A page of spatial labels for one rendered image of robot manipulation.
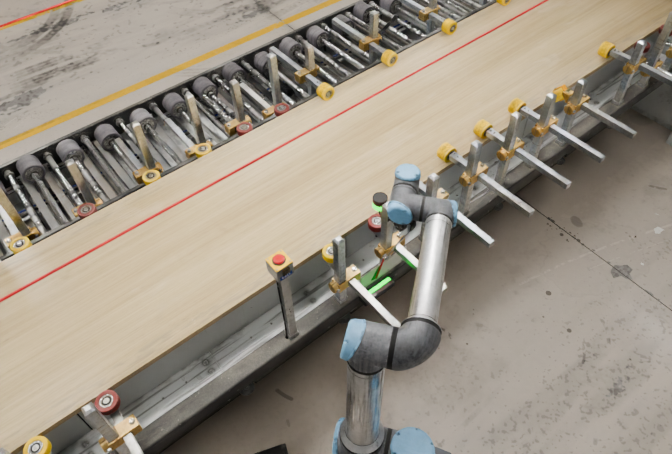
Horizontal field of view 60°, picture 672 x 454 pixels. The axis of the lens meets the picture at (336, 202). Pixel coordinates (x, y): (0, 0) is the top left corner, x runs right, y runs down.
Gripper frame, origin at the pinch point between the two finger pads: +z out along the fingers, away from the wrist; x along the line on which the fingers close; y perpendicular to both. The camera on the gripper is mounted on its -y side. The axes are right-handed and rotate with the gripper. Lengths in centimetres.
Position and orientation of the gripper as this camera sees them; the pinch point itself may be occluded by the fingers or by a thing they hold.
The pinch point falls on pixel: (405, 231)
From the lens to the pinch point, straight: 236.0
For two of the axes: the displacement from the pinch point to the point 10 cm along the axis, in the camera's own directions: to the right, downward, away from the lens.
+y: -7.8, 4.9, -4.0
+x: 6.3, 5.8, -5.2
